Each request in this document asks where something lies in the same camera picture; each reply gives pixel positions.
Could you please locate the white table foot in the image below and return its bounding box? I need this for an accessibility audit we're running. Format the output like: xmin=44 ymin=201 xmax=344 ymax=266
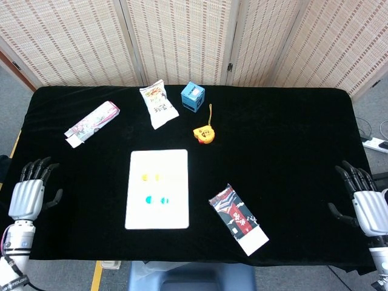
xmin=101 ymin=259 xmax=122 ymax=270

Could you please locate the pink floral long box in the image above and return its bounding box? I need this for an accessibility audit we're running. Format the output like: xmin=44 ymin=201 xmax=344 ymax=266
xmin=64 ymin=101 xmax=121 ymax=149

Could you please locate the yellow tape measure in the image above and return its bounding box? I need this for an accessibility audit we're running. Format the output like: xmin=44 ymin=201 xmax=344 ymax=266
xmin=193 ymin=103 xmax=215 ymax=144

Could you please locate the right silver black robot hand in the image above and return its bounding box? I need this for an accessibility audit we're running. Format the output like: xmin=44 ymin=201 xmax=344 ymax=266
xmin=327 ymin=160 xmax=388 ymax=240

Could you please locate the black power cable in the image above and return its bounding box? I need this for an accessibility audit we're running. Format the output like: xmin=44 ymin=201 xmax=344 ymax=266
xmin=356 ymin=116 xmax=374 ymax=141

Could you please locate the woven folding screen panel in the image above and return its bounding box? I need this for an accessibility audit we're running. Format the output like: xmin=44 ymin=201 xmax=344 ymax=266
xmin=0 ymin=0 xmax=145 ymax=92
xmin=119 ymin=0 xmax=242 ymax=86
xmin=271 ymin=0 xmax=388 ymax=101
xmin=226 ymin=0 xmax=307 ymax=87

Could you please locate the white power strip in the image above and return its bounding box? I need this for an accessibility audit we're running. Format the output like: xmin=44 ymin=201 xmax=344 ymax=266
xmin=363 ymin=136 xmax=388 ymax=153

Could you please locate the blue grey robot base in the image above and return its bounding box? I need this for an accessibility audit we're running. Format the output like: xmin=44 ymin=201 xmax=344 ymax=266
xmin=127 ymin=261 xmax=257 ymax=291

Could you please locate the white magnetic board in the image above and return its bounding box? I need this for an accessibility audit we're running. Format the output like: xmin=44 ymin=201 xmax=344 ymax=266
xmin=124 ymin=149 xmax=190 ymax=230

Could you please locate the blue cube carton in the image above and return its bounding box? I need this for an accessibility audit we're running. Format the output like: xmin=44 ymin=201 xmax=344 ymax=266
xmin=180 ymin=81 xmax=206 ymax=113

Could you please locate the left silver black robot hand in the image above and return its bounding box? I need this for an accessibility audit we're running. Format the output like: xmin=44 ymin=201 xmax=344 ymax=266
xmin=8 ymin=156 xmax=64 ymax=221

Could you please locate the white snack bag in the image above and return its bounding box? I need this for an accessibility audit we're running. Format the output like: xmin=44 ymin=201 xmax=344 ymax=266
xmin=139 ymin=79 xmax=179 ymax=130

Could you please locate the black velvet tablecloth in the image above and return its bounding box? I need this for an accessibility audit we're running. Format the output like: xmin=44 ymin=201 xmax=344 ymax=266
xmin=5 ymin=85 xmax=376 ymax=275

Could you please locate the black red printed box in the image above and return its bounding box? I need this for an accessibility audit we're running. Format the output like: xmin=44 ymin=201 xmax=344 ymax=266
xmin=208 ymin=183 xmax=270 ymax=257

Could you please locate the thin black floor cable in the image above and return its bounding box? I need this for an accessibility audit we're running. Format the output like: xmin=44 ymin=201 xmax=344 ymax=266
xmin=329 ymin=266 xmax=349 ymax=291

